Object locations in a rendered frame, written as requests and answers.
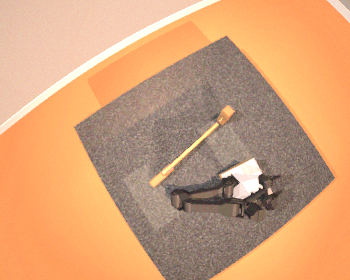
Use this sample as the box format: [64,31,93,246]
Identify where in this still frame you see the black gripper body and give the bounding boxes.
[250,174,271,207]

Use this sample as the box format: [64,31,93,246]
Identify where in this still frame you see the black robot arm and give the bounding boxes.
[171,174,278,223]

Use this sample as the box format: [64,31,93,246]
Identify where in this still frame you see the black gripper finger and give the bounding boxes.
[269,190,283,199]
[267,176,281,186]

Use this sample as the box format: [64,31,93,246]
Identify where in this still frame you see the long wooden rail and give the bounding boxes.
[161,122,218,176]

